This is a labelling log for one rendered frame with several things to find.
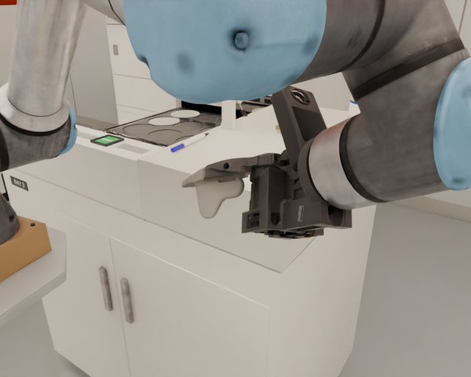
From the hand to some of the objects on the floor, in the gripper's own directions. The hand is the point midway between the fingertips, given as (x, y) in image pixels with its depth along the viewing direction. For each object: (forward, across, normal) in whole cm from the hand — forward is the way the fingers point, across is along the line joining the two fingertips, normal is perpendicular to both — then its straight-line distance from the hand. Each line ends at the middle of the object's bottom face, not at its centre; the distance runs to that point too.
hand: (235, 188), depth 54 cm
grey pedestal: (+83, -11, -80) cm, 116 cm away
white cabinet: (+107, +42, -42) cm, 122 cm away
